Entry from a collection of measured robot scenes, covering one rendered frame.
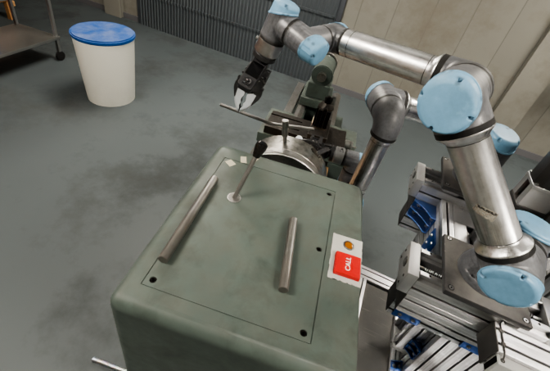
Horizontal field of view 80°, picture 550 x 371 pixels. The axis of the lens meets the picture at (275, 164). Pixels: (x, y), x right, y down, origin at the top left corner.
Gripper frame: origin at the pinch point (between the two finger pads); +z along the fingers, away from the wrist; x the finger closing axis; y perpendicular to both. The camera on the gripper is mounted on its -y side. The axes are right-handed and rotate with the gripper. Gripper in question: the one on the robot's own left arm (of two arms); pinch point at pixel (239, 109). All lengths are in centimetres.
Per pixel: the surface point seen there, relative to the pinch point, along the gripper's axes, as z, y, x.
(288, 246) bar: -1, -42, -28
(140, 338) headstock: 18, -66, -9
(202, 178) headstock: 8.0, -27.4, -2.1
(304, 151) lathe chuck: 4.3, 3.3, -26.2
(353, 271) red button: -4, -42, -44
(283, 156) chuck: 5.9, -3.1, -20.2
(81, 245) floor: 153, 12, 56
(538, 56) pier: -38, 315, -224
